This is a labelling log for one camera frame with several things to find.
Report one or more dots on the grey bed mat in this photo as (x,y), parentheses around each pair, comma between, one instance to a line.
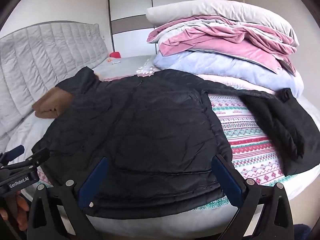
(125,67)

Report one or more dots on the pale pink blanket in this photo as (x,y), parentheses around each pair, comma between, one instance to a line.
(225,80)

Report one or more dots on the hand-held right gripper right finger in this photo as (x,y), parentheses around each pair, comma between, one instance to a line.
(227,180)

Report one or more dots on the light blue blanket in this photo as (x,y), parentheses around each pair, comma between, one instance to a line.
(225,67)

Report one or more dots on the small red object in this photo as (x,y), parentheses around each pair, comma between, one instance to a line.
(115,55)

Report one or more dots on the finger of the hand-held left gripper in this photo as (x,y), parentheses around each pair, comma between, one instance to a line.
(40,157)
(15,152)

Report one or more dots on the white fringed cloth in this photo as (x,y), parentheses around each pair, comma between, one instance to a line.
(145,70)

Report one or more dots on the pale grey pillow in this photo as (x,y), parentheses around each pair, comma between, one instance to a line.
(225,10)

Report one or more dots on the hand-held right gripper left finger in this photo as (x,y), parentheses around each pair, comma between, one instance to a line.
(92,182)

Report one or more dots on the patterned bed sheet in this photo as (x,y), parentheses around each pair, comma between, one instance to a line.
(250,135)

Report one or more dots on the white and grey wardrobe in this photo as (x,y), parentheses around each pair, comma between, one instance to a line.
(130,5)

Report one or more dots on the brown folded garment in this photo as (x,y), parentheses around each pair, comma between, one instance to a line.
(50,105)

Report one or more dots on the black padded jacket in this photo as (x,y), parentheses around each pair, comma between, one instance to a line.
(140,130)

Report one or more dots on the grey quilted headboard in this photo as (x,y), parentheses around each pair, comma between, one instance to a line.
(37,62)

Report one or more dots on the person's left hand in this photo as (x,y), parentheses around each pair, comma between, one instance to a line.
(21,205)

